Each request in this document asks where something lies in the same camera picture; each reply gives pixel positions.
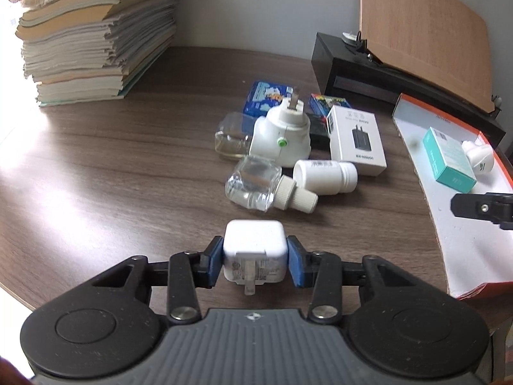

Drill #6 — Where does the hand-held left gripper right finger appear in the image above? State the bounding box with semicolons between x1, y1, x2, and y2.
289;236;422;326

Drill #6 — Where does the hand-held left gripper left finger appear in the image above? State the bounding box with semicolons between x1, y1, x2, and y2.
91;236;224;325

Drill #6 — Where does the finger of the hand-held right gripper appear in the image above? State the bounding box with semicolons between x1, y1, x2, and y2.
450;192;513;232

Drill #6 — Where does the orange and white box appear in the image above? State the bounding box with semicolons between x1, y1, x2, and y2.
391;92;513;300

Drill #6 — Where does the white charger plug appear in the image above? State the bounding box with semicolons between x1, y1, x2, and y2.
223;219;289;297

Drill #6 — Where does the clear bottle with white cap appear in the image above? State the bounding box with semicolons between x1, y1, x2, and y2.
225;155;320;214

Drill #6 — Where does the white plug adapter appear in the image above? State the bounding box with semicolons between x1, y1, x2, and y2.
460;139;495;176

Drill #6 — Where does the teal box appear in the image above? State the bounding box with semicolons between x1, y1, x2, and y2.
422;127;478;193

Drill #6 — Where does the white pill bottle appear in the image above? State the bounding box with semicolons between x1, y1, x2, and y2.
292;159;359;194

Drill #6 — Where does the white plug-in heater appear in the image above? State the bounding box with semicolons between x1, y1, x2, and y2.
249;95;312;168

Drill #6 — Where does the white charger box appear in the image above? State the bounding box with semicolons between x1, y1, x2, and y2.
325;104;388;177

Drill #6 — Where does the colourful small box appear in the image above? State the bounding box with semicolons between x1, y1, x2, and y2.
309;92;353;119

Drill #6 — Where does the blue cartoon box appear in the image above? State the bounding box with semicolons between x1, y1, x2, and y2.
242;81;296;118

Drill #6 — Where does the black monitor riser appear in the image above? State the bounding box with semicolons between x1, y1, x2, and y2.
311;31;507;150

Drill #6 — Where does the wooden board stand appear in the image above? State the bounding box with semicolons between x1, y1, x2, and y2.
359;0;494;114

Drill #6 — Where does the stack of books and papers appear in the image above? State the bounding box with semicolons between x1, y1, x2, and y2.
0;0;179;107

